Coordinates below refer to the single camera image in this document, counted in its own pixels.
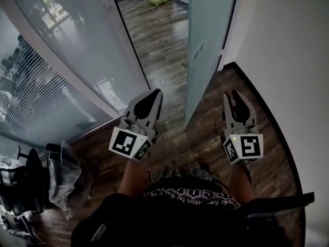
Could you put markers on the black office chair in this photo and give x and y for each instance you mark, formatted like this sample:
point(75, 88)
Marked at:
point(28, 174)

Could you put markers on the person's black printed shirt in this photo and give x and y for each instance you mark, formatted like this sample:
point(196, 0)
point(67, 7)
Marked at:
point(167, 220)

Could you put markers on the grey partition post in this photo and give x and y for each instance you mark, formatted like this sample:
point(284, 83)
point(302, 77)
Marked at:
point(64, 67)

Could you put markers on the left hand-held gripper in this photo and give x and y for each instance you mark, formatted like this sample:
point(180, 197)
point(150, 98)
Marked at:
point(123, 143)

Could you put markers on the frosted glass partition panel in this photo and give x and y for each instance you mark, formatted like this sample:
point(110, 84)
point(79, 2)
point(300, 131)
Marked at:
point(77, 27)

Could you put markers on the frosted glass door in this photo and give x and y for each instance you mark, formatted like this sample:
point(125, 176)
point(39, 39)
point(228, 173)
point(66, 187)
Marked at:
point(208, 17)

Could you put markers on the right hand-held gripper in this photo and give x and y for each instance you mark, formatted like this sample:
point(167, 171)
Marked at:
point(246, 148)

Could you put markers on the person's patterned skirt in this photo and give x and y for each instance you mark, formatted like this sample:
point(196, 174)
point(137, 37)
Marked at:
point(185, 172)

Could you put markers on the clear plastic bag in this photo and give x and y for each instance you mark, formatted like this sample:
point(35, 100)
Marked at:
point(63, 179)

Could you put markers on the dark baseboard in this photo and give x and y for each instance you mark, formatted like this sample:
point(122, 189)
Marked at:
point(284, 140)

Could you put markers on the glass partition panel with blinds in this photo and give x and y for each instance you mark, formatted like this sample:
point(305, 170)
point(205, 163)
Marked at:
point(38, 94)

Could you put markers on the person's right forearm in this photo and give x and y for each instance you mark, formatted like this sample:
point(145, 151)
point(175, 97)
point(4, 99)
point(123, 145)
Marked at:
point(239, 184)

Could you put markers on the person's left forearm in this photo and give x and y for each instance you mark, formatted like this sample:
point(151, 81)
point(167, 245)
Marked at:
point(132, 179)

